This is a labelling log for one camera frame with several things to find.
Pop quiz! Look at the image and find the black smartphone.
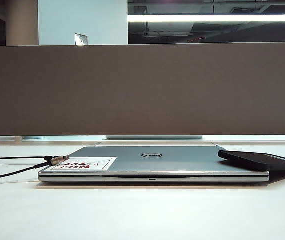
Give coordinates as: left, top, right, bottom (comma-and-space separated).
217, 149, 285, 173

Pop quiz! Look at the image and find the beige round column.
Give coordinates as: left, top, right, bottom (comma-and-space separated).
5, 0, 40, 47

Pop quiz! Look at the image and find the white NICE TRY sticker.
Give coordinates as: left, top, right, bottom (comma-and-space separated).
50, 156, 118, 172

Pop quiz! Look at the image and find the brown desk divider panel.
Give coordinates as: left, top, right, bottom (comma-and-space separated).
0, 41, 285, 138

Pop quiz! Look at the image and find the silver Dell laptop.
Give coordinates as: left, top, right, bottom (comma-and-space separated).
37, 145, 270, 183

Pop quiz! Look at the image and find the silver wall plate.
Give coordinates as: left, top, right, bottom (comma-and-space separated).
74, 32, 89, 47

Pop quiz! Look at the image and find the black charging cable silver plug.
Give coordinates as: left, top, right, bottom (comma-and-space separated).
0, 154, 70, 183

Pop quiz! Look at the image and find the white ceiling light strip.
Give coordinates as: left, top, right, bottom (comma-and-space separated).
127, 13, 285, 24

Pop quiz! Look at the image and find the thin black laptop cable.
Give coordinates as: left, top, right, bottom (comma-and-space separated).
0, 155, 56, 163

